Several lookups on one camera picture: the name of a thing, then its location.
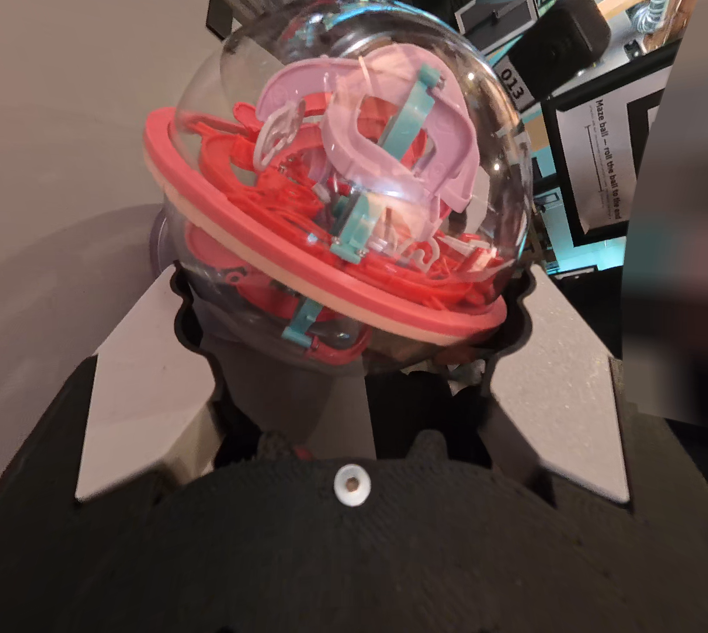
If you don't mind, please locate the black table clamp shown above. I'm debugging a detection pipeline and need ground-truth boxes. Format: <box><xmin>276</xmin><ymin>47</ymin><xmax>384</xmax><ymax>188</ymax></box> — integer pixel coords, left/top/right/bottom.
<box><xmin>206</xmin><ymin>0</ymin><xmax>234</xmax><ymax>40</ymax></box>

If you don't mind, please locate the clear red maze ball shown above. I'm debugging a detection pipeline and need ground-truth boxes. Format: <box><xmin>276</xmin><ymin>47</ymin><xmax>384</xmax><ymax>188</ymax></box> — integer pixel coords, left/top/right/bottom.
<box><xmin>143</xmin><ymin>0</ymin><xmax>536</xmax><ymax>376</ymax></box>

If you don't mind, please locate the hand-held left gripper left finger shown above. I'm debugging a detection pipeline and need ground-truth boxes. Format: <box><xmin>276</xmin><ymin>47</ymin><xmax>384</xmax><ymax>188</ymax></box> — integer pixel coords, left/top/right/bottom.
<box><xmin>73</xmin><ymin>263</ymin><xmax>225</xmax><ymax>503</ymax></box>

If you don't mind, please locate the clear plastic ball stand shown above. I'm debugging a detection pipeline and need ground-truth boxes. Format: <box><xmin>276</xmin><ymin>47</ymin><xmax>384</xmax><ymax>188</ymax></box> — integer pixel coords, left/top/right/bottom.
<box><xmin>148</xmin><ymin>212</ymin><xmax>183</xmax><ymax>280</ymax></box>

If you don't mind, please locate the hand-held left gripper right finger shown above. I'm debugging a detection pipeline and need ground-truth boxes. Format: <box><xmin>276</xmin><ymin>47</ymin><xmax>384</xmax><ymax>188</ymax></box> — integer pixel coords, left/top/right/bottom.
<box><xmin>478</xmin><ymin>263</ymin><xmax>632</xmax><ymax>505</ymax></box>

